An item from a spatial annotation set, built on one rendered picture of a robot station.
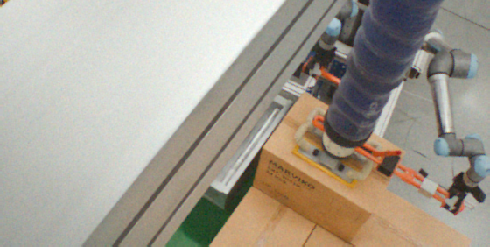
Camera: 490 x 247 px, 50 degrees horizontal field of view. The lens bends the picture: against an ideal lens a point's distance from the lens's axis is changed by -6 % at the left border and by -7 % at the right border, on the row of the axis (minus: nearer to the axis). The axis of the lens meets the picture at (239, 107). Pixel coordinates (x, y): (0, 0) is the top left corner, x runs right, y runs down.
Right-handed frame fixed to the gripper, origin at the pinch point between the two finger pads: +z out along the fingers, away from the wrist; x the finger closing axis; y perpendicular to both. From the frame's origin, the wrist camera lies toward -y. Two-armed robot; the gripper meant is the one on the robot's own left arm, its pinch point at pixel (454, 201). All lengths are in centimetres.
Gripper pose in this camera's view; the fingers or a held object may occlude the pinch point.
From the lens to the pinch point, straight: 263.5
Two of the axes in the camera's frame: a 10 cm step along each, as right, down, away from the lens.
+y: -8.3, -5.0, 2.3
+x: -5.4, 6.7, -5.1
